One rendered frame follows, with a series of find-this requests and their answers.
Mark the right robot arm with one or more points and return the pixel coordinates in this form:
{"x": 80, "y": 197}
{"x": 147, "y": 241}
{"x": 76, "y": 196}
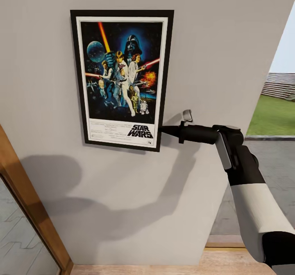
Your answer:
{"x": 264, "y": 229}

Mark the door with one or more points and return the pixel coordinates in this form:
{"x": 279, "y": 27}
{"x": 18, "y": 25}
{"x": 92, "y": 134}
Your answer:
{"x": 29, "y": 242}

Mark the poster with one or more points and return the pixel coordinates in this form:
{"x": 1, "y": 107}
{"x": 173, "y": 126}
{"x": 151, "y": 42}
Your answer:
{"x": 122, "y": 59}

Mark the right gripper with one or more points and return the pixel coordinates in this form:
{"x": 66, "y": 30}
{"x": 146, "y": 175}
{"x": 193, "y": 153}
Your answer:
{"x": 190, "y": 133}

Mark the fixed window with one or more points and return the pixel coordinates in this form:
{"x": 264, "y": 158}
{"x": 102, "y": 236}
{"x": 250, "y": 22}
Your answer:
{"x": 271, "y": 138}

